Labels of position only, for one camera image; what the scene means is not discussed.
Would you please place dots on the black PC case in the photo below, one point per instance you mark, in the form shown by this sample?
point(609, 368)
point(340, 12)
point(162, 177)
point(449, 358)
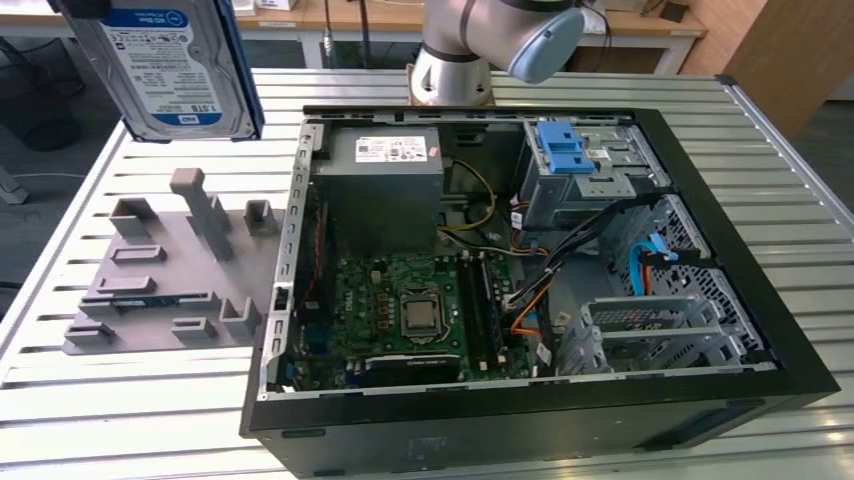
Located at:
point(467, 435)

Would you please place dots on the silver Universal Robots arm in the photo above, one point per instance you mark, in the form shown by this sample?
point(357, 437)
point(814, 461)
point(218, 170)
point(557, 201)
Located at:
point(454, 75)

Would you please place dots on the white box with print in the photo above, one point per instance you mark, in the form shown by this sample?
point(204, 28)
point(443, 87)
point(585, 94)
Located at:
point(275, 4)

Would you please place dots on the green motherboard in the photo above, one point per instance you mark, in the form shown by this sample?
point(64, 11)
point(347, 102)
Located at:
point(363, 300)

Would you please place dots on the installed RAM stick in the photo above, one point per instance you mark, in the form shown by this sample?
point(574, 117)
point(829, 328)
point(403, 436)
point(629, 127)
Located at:
point(494, 315)

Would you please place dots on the small black box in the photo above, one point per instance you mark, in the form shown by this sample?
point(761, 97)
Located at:
point(670, 12)

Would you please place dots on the white furniture foot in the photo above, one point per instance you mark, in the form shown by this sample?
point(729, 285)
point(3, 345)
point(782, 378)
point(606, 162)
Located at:
point(12, 192)

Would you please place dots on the black mesh waste bin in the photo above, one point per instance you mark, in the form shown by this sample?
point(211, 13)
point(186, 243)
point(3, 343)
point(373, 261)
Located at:
point(34, 115)

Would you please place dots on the silver CPU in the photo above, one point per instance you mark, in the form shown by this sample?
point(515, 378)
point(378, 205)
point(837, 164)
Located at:
point(421, 314)

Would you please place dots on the wooden cabinet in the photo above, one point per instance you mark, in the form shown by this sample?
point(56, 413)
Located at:
point(788, 60)

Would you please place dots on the black graphics card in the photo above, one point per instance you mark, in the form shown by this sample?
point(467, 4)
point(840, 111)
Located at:
point(410, 369)

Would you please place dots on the blue drive latch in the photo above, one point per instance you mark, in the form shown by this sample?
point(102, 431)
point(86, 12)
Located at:
point(561, 150)

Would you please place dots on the grey power supply unit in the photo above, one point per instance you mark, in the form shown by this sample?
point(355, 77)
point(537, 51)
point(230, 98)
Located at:
point(381, 210)

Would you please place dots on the grey parts rack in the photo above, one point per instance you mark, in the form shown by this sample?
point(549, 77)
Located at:
point(187, 280)

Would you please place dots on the grey optical drive cage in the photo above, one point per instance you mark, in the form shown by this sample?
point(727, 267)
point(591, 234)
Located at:
point(603, 187)

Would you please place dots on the hard disk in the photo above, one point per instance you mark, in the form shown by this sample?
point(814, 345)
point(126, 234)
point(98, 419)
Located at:
point(160, 65)

